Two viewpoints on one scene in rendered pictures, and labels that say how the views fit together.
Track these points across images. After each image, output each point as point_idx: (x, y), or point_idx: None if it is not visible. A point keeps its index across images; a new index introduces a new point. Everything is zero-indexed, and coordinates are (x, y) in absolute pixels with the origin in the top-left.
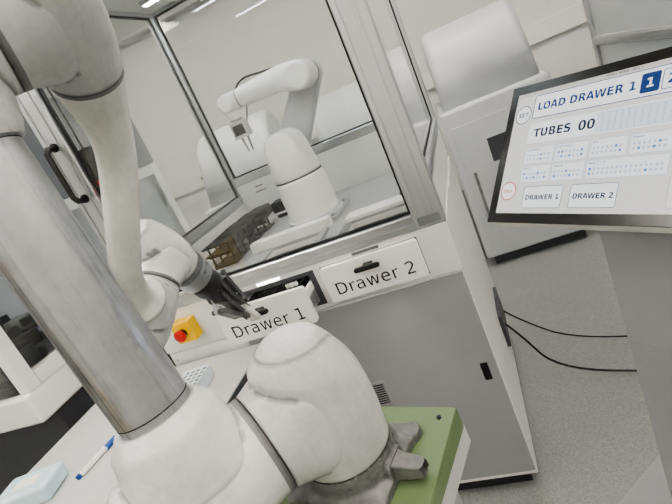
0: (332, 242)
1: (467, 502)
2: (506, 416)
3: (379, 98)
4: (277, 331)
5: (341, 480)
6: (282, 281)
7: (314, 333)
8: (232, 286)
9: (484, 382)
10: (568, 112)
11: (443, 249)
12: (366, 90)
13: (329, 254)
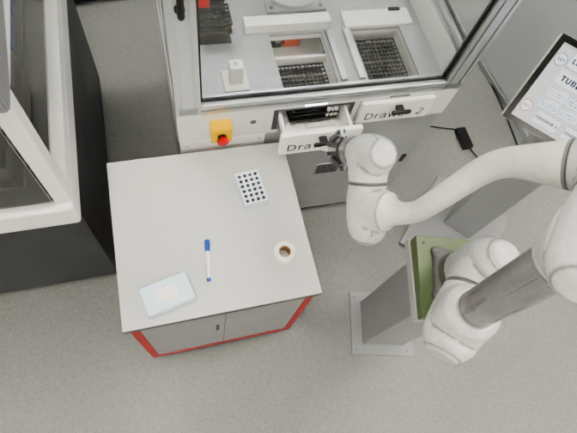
0: (385, 88)
1: (336, 210)
2: (391, 175)
3: (501, 11)
4: (497, 248)
5: None
6: (327, 106)
7: (519, 253)
8: (339, 137)
9: (396, 161)
10: None
11: (442, 101)
12: (501, 3)
13: (376, 94)
